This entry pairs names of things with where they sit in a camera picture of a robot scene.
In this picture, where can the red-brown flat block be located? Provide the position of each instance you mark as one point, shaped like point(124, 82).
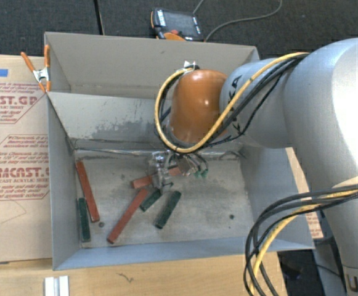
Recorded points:
point(141, 182)
point(127, 216)
point(87, 191)

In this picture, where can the grey metal bin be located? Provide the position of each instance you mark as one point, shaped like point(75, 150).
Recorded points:
point(197, 208)

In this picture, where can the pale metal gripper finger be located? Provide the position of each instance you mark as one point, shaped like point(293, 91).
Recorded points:
point(157, 179)
point(167, 184)

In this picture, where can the brown cardboard board red print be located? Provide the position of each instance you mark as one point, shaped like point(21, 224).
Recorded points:
point(18, 153)

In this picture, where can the dark green flat block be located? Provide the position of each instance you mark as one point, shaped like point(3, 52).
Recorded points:
point(150, 200)
point(167, 210)
point(84, 220)

